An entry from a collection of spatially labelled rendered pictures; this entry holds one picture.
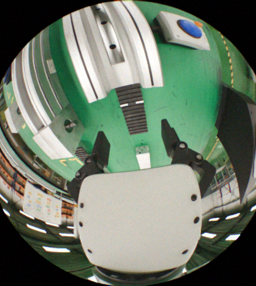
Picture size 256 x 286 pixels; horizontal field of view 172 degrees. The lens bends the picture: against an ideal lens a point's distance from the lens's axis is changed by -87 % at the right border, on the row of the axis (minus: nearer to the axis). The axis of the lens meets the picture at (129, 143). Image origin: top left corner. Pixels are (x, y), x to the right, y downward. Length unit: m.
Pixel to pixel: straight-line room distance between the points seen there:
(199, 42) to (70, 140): 0.32
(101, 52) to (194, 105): 0.24
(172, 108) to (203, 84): 0.12
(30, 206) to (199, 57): 3.30
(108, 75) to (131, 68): 0.04
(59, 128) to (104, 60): 0.15
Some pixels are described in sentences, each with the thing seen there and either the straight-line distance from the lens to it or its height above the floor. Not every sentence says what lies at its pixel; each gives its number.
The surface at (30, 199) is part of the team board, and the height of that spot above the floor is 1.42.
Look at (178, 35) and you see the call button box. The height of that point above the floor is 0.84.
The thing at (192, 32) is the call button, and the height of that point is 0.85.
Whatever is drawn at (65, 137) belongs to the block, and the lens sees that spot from 0.21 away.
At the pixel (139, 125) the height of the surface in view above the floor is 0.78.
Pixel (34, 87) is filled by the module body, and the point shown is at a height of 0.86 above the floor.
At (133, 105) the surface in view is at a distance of 0.21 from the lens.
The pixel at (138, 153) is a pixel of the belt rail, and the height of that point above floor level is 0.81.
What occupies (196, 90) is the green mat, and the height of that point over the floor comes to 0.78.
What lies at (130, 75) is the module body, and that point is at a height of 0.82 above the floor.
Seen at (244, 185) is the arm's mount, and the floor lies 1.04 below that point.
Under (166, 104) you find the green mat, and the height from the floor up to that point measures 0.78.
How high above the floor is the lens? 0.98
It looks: 43 degrees down
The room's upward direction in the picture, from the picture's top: 178 degrees clockwise
